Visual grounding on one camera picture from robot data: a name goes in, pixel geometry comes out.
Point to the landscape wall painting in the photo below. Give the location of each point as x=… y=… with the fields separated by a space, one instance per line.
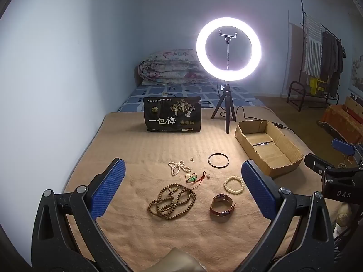
x=358 y=68

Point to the phone holder clamp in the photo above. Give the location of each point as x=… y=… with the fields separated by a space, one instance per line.
x=227 y=35

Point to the dark hanging clothes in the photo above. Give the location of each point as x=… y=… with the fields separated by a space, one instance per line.
x=330 y=59

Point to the striped hanging towel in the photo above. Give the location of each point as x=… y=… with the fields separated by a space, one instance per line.
x=312 y=45

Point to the cardboard box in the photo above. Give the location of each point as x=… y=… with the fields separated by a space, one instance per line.
x=283 y=170

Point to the orange cloth-covered box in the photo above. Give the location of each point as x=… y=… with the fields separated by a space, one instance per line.
x=340 y=124

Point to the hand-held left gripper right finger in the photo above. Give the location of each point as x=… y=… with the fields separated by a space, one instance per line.
x=255 y=187

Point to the black printed snack bag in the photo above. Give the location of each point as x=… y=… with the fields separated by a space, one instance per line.
x=170 y=121

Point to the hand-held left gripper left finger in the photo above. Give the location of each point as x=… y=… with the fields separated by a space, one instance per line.
x=109 y=187

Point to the black clothes rack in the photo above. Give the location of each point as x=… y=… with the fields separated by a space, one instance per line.
x=296 y=82

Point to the thin black bangle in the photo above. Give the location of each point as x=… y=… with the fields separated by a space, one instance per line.
x=208 y=161

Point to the person's left hand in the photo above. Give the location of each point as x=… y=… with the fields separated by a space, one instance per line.
x=181 y=260

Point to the folded floral quilt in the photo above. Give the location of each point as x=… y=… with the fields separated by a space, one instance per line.
x=170 y=68

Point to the black tripod stand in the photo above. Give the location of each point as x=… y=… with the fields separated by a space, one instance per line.
x=227 y=113

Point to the yellow box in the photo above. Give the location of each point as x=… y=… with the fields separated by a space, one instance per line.
x=317 y=86

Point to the person's right hand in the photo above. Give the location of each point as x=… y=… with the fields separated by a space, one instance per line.
x=343 y=216

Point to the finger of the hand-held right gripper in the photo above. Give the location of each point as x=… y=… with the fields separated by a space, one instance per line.
x=343 y=146
x=313 y=161

